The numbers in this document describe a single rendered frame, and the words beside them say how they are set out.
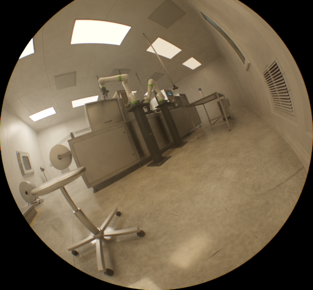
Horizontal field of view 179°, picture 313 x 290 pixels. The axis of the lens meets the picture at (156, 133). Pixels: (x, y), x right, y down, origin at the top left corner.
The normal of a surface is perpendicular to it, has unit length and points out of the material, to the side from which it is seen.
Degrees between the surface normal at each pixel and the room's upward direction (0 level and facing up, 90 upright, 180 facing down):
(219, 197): 0
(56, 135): 90
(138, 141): 90
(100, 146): 90
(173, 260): 0
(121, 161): 90
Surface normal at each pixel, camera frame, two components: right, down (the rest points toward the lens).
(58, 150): 0.62, -0.22
